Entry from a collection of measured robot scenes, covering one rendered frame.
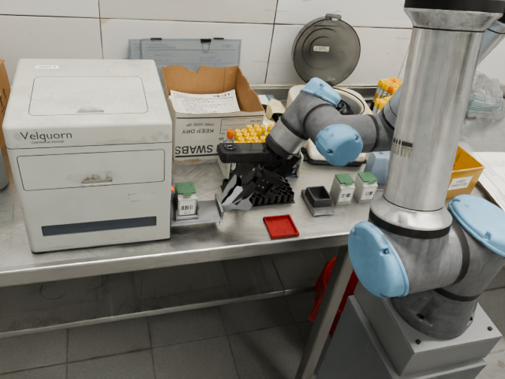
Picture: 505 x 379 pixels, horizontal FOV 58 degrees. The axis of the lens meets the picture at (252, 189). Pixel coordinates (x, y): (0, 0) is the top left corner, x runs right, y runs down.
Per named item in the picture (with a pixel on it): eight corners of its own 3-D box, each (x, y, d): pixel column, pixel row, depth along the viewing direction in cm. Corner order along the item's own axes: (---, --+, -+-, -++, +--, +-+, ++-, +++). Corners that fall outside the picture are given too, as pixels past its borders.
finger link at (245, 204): (240, 225, 106) (264, 198, 102) (219, 219, 102) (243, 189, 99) (237, 217, 108) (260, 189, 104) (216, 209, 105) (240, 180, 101)
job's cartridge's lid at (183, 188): (178, 198, 96) (178, 195, 96) (175, 183, 100) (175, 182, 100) (197, 196, 98) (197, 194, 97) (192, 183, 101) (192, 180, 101)
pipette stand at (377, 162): (367, 190, 124) (378, 160, 118) (358, 175, 130) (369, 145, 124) (400, 191, 126) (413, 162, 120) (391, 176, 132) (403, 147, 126)
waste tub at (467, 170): (433, 202, 124) (447, 172, 118) (404, 173, 134) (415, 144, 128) (470, 195, 129) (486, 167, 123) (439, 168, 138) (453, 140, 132)
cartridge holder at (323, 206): (313, 216, 113) (316, 205, 111) (300, 193, 120) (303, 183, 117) (333, 214, 115) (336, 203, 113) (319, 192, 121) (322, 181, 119)
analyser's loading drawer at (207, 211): (128, 234, 98) (128, 216, 94) (126, 213, 102) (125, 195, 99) (222, 225, 104) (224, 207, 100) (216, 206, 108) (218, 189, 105)
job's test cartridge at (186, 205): (177, 219, 100) (178, 197, 96) (173, 205, 104) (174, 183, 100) (195, 217, 101) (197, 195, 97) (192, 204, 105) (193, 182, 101)
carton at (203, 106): (172, 162, 123) (173, 113, 114) (158, 110, 144) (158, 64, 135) (259, 157, 130) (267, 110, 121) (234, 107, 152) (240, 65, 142)
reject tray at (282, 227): (271, 238, 105) (272, 236, 104) (262, 219, 110) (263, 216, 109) (298, 235, 107) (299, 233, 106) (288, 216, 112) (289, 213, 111)
